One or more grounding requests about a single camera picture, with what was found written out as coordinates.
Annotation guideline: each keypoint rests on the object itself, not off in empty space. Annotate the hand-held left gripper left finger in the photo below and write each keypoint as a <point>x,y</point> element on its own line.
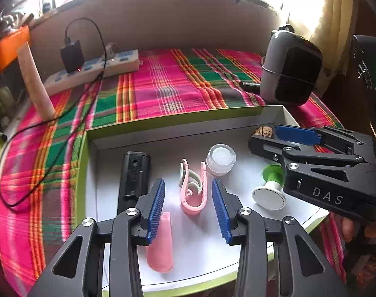
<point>157,207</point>

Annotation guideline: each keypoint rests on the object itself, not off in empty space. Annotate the black bike light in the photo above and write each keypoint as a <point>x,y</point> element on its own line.
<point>133,176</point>

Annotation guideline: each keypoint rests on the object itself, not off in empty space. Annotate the pink tube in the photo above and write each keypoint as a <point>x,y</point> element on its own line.
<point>161,253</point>

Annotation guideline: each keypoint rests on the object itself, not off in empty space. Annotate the cream tube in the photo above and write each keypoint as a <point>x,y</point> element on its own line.
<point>36,86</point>

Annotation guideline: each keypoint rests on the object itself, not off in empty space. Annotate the small white jar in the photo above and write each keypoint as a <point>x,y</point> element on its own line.
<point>220,159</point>

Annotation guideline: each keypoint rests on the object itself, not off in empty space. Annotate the cream heart print curtain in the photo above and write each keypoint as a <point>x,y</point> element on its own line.
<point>336,21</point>

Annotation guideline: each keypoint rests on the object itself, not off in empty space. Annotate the person's right hand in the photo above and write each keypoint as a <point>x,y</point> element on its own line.
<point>350,230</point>

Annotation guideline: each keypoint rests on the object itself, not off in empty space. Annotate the black charger adapter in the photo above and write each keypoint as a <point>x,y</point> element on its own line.
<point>72,55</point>

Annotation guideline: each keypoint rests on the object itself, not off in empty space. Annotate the pink plastic clip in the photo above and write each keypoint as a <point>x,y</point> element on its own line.
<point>189,207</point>

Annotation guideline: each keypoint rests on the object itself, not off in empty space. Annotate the black small cylinder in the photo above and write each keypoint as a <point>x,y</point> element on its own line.
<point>249,86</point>

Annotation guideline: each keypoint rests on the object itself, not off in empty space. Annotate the green white spool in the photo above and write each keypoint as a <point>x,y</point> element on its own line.
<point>268,196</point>

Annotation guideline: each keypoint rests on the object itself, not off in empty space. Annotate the white plug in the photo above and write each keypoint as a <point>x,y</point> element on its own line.
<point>112,49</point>

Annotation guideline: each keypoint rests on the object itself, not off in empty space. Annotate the brown walnut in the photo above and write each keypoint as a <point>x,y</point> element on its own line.
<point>263,131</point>

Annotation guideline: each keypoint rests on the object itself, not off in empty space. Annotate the clear storage container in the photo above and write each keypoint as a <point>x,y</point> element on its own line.
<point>2,99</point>

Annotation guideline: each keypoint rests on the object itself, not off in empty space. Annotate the green white cardboard box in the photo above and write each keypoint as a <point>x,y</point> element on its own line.
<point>175,142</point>

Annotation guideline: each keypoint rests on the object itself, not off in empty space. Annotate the white power strip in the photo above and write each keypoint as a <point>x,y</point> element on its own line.
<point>119,62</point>

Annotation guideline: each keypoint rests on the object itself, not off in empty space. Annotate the plaid tablecloth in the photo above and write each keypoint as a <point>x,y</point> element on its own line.
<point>175,77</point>

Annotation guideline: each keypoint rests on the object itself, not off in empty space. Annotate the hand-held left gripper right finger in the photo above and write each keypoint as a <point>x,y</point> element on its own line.
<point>220,210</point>

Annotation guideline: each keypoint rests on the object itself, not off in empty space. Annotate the grey portable heater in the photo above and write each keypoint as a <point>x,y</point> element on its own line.
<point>274,68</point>

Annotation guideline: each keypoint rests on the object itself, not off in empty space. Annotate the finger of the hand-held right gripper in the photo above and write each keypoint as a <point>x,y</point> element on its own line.
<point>268,150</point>
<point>296,134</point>

